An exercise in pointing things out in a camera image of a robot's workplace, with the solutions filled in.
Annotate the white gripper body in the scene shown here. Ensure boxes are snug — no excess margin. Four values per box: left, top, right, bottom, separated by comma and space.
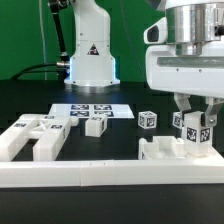
144, 17, 224, 98

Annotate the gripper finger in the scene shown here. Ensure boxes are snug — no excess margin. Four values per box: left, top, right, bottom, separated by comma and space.
205, 97, 224, 127
174, 93, 191, 118

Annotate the white chair seat part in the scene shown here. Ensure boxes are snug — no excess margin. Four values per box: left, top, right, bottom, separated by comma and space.
138, 136, 187, 160

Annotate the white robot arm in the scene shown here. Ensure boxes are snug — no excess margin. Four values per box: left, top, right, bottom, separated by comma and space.
65, 0, 224, 127

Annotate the white chair back part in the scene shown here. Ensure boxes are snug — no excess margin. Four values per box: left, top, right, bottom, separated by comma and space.
0, 114, 79, 162

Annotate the white tagged nut cube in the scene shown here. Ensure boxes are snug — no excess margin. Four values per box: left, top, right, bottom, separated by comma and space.
138, 111, 157, 129
172, 112, 184, 129

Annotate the white U-shaped obstacle fence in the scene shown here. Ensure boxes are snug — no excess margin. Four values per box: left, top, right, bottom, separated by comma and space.
0, 150, 224, 188

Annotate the white base tag sheet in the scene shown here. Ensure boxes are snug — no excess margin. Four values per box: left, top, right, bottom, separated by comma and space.
49, 104, 134, 119

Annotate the black cable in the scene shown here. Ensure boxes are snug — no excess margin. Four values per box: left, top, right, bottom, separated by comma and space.
11, 63, 71, 80

